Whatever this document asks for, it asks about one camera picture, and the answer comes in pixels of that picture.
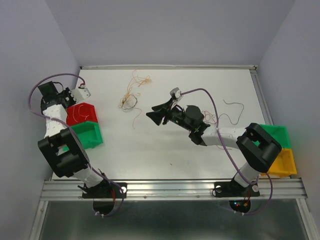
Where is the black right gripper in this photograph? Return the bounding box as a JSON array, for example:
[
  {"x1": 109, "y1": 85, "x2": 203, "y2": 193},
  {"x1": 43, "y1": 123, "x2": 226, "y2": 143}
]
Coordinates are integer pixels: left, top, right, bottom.
[{"x1": 145, "y1": 97, "x2": 193, "y2": 132}]

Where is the white thin cable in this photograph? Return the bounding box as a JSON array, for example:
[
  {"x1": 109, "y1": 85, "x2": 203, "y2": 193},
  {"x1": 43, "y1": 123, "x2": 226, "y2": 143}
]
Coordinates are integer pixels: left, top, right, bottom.
[{"x1": 71, "y1": 104, "x2": 91, "y2": 122}]

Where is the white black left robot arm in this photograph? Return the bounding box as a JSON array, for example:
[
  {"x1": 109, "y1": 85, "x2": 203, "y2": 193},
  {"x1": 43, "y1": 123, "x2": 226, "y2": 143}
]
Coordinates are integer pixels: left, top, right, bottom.
[{"x1": 38, "y1": 81, "x2": 111, "y2": 197}]

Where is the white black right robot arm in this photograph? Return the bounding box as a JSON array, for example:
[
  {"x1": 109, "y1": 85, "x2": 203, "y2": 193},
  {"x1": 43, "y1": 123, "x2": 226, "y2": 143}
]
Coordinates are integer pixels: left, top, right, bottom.
[{"x1": 146, "y1": 99, "x2": 282, "y2": 195}]

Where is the red plastic bin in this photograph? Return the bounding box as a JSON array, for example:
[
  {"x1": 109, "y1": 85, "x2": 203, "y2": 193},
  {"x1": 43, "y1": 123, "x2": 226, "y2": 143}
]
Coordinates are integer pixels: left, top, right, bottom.
[{"x1": 66, "y1": 102, "x2": 98, "y2": 126}]

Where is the green plastic bin left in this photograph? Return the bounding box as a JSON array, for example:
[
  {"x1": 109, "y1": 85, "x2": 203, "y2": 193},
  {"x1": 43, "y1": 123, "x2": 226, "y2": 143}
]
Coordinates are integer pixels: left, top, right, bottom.
[{"x1": 71, "y1": 121, "x2": 104, "y2": 150}]

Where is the green plastic bin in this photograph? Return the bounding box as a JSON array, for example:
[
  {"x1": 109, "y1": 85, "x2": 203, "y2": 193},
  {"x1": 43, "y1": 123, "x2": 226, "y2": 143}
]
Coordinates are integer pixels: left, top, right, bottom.
[
  {"x1": 71, "y1": 121, "x2": 104, "y2": 150},
  {"x1": 260, "y1": 124, "x2": 292, "y2": 149}
]

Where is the green plastic bin right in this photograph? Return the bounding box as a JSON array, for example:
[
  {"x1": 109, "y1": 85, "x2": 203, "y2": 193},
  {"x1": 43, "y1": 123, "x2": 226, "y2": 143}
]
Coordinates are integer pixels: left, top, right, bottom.
[{"x1": 260, "y1": 124, "x2": 292, "y2": 149}]

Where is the yellow plastic bin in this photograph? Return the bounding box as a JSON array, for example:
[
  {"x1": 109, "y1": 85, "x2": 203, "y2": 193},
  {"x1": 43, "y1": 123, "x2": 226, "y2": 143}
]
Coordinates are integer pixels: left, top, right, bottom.
[{"x1": 267, "y1": 148, "x2": 298, "y2": 178}]

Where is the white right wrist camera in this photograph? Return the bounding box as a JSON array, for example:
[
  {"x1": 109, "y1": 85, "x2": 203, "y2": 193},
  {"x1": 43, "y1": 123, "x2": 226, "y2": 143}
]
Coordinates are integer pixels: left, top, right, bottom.
[{"x1": 169, "y1": 87, "x2": 183, "y2": 108}]

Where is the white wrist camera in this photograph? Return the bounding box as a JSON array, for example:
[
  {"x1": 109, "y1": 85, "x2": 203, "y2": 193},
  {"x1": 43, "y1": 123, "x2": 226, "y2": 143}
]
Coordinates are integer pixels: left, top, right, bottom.
[
  {"x1": 70, "y1": 87, "x2": 91, "y2": 103},
  {"x1": 169, "y1": 87, "x2": 183, "y2": 108}
]

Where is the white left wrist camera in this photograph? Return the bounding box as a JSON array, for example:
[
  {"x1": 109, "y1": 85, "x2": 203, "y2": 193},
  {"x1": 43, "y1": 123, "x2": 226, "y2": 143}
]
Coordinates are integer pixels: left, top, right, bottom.
[{"x1": 70, "y1": 87, "x2": 91, "y2": 103}]

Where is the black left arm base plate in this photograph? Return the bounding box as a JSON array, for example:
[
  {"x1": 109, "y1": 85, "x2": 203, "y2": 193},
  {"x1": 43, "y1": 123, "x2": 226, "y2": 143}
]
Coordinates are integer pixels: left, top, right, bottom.
[{"x1": 77, "y1": 170, "x2": 128, "y2": 200}]

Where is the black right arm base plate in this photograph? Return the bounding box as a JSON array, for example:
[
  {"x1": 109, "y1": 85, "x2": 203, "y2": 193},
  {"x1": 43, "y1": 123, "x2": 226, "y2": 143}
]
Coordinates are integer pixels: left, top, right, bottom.
[{"x1": 211, "y1": 175, "x2": 260, "y2": 198}]

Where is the aluminium table frame rail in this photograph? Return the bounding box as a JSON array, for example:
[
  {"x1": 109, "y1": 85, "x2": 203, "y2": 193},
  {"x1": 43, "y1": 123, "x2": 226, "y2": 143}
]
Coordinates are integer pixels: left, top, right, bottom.
[{"x1": 30, "y1": 65, "x2": 320, "y2": 240}]

